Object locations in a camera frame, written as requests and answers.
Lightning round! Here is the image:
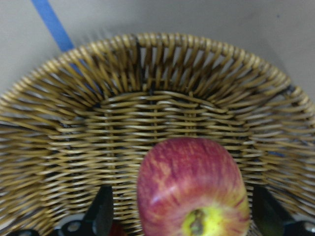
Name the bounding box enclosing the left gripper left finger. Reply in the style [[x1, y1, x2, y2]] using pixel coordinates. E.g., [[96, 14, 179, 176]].
[[7, 184, 115, 236]]

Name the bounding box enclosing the red yellow apple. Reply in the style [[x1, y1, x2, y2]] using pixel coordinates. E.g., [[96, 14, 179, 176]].
[[137, 137, 251, 236]]

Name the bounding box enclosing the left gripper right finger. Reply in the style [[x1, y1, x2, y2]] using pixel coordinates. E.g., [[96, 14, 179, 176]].
[[252, 185, 315, 236]]

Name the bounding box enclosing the round wicker basket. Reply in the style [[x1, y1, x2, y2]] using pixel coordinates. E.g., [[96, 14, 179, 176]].
[[0, 33, 315, 236]]

